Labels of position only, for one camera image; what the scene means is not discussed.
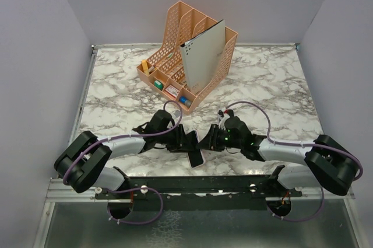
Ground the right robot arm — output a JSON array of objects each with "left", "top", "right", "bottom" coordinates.
[{"left": 196, "top": 116, "right": 358, "bottom": 196}]

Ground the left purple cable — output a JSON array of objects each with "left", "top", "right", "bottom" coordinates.
[{"left": 62, "top": 100, "right": 184, "bottom": 225}]

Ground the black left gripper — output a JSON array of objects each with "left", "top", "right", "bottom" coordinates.
[{"left": 156, "top": 124, "right": 194, "bottom": 152}]

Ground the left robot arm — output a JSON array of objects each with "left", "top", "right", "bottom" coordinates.
[{"left": 54, "top": 110, "right": 198, "bottom": 198}]

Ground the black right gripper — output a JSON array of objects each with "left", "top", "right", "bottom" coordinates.
[{"left": 196, "top": 123, "right": 242, "bottom": 152}]

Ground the blue grey round stamp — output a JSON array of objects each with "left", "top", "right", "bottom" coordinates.
[{"left": 180, "top": 96, "right": 192, "bottom": 107}]

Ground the peach plastic desk organizer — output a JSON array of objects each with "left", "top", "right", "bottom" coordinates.
[{"left": 137, "top": 1, "right": 238, "bottom": 114}]

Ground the red white staples box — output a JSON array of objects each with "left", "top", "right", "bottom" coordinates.
[{"left": 164, "top": 85, "right": 180, "bottom": 98}]

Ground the yellow item in organizer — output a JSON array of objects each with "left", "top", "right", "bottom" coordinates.
[{"left": 142, "top": 60, "right": 150, "bottom": 76}]

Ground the pink phone case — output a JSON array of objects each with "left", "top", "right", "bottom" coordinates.
[{"left": 189, "top": 130, "right": 205, "bottom": 169}]

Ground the green stamp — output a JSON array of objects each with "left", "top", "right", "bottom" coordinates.
[{"left": 153, "top": 80, "right": 164, "bottom": 90}]

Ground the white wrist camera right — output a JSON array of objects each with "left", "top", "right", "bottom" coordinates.
[{"left": 218, "top": 110, "right": 230, "bottom": 129}]

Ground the grey folder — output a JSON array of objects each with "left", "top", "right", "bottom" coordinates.
[{"left": 180, "top": 20, "right": 226, "bottom": 95}]

